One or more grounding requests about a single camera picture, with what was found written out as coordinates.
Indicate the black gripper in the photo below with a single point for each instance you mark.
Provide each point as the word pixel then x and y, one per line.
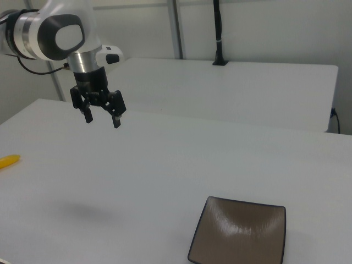
pixel 90 82

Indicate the yellow banana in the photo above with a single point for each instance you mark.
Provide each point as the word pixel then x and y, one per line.
pixel 9 160

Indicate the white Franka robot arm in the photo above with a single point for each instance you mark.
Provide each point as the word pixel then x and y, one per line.
pixel 63 38

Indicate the brown square ceramic plate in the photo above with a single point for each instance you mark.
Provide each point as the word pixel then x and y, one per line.
pixel 239 231

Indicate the white side table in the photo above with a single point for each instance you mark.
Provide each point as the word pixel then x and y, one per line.
pixel 220 90

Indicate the black pole with base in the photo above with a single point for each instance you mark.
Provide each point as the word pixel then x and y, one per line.
pixel 219 27

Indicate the grey metal frame post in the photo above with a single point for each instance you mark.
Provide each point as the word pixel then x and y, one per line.
pixel 176 27
pixel 56 85

